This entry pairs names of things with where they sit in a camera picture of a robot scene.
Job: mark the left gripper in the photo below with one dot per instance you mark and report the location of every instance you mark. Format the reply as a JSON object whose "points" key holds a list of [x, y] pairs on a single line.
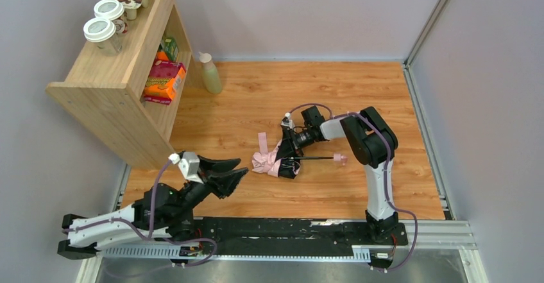
{"points": [[206, 177]]}

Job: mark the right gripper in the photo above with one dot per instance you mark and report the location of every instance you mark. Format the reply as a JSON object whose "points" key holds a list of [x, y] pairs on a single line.
{"points": [[288, 145]]}

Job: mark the pink folding umbrella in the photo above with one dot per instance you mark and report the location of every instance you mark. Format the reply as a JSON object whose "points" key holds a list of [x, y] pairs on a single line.
{"points": [[264, 162]]}

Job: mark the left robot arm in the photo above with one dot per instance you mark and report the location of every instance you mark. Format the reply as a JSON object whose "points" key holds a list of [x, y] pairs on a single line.
{"points": [[164, 213]]}

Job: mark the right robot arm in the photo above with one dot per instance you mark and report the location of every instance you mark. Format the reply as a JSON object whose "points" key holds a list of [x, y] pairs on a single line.
{"points": [[373, 143]]}

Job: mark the green squeeze bottle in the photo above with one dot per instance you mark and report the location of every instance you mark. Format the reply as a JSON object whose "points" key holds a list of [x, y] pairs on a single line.
{"points": [[210, 74]]}

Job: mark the orange pink snack box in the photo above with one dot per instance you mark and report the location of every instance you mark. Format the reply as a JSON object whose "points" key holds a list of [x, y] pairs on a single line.
{"points": [[163, 83]]}

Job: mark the wooden shelf unit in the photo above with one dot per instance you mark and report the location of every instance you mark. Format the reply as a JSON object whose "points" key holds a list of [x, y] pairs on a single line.
{"points": [[104, 92]]}

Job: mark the green carton on shelf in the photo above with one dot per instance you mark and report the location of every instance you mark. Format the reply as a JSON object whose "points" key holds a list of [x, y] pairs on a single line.
{"points": [[168, 49]]}

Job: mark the white lidded jar front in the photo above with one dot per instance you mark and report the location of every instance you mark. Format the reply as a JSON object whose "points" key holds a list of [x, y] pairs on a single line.
{"points": [[102, 33]]}

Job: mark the white lidded jar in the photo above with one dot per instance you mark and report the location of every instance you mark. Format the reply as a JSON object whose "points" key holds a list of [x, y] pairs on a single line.
{"points": [[102, 33], [113, 11]]}

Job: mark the white lidded jar rear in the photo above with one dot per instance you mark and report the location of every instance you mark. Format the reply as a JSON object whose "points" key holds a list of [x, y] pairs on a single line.
{"points": [[113, 11]]}

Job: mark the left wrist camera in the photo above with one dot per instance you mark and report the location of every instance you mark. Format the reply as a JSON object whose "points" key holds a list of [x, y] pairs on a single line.
{"points": [[188, 163]]}

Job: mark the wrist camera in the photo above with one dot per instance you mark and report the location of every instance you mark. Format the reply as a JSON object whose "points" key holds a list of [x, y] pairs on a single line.
{"points": [[188, 163], [287, 123]]}

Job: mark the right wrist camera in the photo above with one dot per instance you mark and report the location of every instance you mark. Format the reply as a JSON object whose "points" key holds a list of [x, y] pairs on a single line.
{"points": [[287, 123]]}

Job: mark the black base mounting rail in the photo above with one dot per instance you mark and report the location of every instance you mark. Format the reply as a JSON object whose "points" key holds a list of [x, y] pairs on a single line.
{"points": [[289, 238]]}

